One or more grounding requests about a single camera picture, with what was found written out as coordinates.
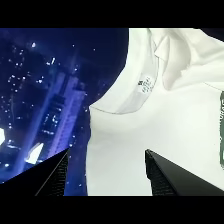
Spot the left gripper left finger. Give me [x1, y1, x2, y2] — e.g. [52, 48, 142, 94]
[0, 148, 70, 197]

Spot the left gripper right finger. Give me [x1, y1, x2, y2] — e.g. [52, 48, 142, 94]
[144, 148, 224, 197]

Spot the white T-shirt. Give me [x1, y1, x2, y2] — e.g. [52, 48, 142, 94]
[85, 27, 224, 197]

